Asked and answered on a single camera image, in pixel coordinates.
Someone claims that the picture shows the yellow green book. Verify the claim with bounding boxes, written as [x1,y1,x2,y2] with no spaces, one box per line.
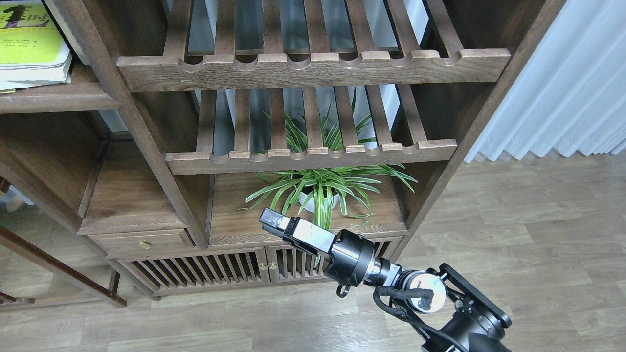
[0,0,72,81]

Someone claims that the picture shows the dark wooden bookshelf unit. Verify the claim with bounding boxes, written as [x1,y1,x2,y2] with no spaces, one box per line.
[1,0,565,299]

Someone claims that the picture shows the colourful 300 paperback book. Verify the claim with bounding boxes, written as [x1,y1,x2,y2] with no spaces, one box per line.
[0,74,71,94]

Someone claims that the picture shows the white plant pot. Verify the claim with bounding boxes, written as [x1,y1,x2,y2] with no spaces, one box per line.
[299,187,339,213]

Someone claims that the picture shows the green spider plant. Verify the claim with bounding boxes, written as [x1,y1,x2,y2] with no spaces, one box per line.
[239,103,418,230]

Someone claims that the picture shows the brass drawer knob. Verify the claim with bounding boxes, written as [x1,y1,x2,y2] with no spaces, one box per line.
[139,239,151,250]

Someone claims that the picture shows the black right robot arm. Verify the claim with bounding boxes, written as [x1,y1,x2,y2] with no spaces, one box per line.
[259,208,512,352]

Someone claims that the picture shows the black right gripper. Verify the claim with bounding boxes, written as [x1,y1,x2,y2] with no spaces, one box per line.
[259,208,402,286]

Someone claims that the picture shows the white pleated curtain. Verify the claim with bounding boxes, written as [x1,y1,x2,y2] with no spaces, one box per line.
[465,0,626,162]

